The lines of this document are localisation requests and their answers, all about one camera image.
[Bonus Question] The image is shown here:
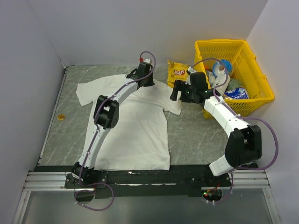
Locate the white t-shirt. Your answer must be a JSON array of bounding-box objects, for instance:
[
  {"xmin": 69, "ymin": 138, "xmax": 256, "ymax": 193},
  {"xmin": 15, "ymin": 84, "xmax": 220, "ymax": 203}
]
[{"xmin": 76, "ymin": 74, "xmax": 182, "ymax": 170}]

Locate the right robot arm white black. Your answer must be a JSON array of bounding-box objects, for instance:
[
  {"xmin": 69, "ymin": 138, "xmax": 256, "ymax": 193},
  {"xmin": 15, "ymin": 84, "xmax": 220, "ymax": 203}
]
[{"xmin": 170, "ymin": 72, "xmax": 262, "ymax": 186}]

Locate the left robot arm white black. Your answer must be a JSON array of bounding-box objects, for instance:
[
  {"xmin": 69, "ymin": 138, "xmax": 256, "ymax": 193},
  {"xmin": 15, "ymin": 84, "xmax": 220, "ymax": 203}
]
[{"xmin": 71, "ymin": 59, "xmax": 155, "ymax": 188}]

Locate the yellow Lays chips bag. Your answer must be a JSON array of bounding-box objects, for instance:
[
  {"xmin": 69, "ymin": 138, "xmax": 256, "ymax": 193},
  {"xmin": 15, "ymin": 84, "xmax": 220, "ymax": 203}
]
[{"xmin": 167, "ymin": 60, "xmax": 190, "ymax": 88}]

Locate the white plastic bottle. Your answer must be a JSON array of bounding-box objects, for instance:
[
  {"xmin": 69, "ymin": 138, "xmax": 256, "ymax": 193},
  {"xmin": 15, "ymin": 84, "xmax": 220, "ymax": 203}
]
[{"xmin": 211, "ymin": 75, "xmax": 231, "ymax": 96}]

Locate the blue white tape roll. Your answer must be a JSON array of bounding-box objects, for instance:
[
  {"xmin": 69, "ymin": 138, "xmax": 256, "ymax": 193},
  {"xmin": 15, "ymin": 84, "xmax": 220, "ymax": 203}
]
[{"xmin": 212, "ymin": 59, "xmax": 233, "ymax": 77}]

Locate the green round melon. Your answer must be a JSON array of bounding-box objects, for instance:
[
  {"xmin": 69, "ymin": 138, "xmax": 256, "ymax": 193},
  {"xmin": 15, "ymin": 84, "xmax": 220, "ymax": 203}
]
[{"xmin": 226, "ymin": 78, "xmax": 242, "ymax": 91}]

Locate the blue white snack packet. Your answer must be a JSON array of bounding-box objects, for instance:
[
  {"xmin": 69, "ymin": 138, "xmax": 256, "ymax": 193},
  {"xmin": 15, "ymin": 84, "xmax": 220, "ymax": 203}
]
[{"xmin": 224, "ymin": 87, "xmax": 249, "ymax": 99}]

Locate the yellow plastic basket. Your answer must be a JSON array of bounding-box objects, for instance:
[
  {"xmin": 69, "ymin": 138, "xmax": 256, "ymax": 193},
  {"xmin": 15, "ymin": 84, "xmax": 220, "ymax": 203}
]
[{"xmin": 194, "ymin": 39, "xmax": 274, "ymax": 117}]

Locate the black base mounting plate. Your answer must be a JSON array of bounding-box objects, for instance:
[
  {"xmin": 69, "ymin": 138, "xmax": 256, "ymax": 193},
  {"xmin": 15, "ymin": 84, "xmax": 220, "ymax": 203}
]
[{"xmin": 64, "ymin": 164, "xmax": 257, "ymax": 199}]

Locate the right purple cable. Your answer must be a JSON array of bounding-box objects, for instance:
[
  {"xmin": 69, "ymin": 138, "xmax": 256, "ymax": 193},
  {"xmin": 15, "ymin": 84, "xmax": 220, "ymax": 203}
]
[{"xmin": 189, "ymin": 57, "xmax": 279, "ymax": 203}]

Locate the purple cable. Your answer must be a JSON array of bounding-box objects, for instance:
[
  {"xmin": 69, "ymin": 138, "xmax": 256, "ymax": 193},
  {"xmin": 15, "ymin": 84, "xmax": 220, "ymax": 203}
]
[
  {"xmin": 74, "ymin": 50, "xmax": 157, "ymax": 212},
  {"xmin": 189, "ymin": 57, "xmax": 279, "ymax": 203}
]

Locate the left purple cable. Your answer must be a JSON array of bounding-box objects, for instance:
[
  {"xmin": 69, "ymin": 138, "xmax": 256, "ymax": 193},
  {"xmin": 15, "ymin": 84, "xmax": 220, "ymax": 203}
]
[{"xmin": 74, "ymin": 50, "xmax": 157, "ymax": 212}]

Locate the aluminium frame rail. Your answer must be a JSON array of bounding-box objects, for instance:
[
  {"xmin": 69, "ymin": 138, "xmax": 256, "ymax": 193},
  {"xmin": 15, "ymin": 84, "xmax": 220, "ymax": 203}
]
[{"xmin": 22, "ymin": 170, "xmax": 270, "ymax": 191}]

